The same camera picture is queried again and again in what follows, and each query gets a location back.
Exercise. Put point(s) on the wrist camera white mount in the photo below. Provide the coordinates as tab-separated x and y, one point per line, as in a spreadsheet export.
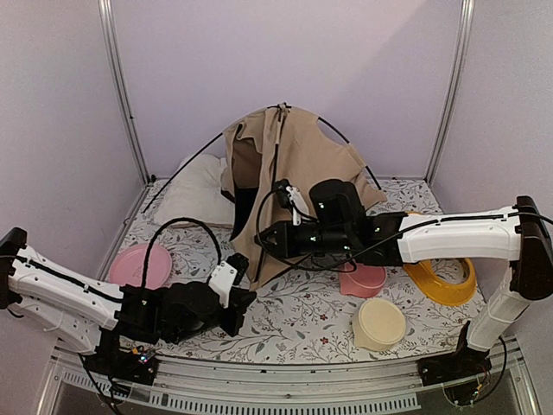
227	275
290	197

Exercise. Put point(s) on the left aluminium frame post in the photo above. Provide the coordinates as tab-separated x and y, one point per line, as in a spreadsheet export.
117	72

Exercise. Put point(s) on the black tent pole long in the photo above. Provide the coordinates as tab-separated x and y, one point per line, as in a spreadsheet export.
270	194

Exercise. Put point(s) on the yellow double bowl holder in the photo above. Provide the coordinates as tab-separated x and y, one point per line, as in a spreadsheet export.
445	281

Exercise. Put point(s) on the front aluminium rail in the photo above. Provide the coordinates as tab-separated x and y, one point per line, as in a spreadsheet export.
191	386

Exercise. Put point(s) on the aluminium frame post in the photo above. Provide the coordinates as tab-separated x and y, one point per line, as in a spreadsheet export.
460	55
117	72

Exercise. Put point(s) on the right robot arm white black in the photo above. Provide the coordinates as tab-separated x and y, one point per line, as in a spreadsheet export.
517	234

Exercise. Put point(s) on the pink footed pet bowl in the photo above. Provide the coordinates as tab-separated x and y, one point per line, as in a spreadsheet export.
364	281

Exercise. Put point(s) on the cream footed pet bowl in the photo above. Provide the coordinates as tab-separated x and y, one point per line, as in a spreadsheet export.
378	325

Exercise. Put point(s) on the white pet cushion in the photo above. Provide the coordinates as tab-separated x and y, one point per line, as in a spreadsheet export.
196	193

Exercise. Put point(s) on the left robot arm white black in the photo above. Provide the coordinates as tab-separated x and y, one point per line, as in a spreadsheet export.
116	327

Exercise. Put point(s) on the pink round plate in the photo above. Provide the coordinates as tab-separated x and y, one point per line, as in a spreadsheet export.
127	267

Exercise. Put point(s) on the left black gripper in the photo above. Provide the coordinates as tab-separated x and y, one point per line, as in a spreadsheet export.
239	301

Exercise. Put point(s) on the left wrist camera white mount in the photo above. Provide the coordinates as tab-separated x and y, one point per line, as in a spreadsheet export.
227	275

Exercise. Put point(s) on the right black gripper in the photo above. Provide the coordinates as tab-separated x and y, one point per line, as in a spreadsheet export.
285	245

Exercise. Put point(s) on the right aluminium frame post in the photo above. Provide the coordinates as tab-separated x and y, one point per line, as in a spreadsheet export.
460	55

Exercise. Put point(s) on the beige fabric pet tent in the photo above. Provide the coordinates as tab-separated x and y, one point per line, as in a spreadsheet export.
245	229

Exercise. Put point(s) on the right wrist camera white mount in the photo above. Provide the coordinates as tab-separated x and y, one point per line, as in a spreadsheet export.
290	197

